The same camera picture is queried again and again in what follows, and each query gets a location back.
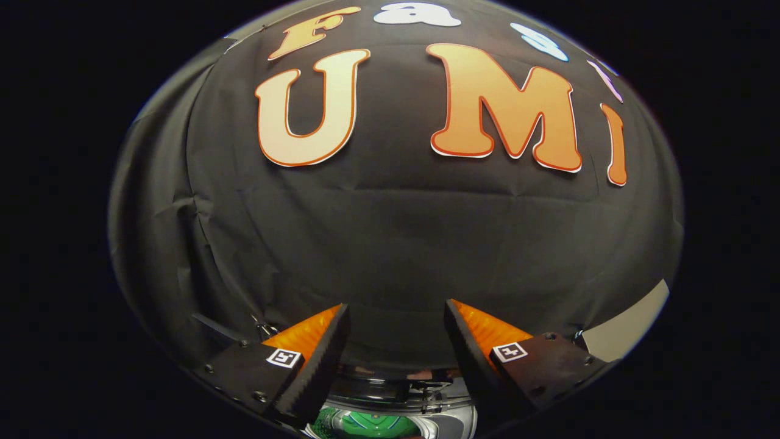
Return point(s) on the black backdrop cloth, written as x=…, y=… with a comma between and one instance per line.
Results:
x=396, y=244

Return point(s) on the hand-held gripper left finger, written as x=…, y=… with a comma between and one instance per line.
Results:
x=317, y=366

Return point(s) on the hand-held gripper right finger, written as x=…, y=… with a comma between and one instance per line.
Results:
x=472, y=360

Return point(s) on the green polo shirt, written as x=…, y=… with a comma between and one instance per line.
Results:
x=378, y=424

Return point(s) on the washing machine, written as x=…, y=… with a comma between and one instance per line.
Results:
x=451, y=417

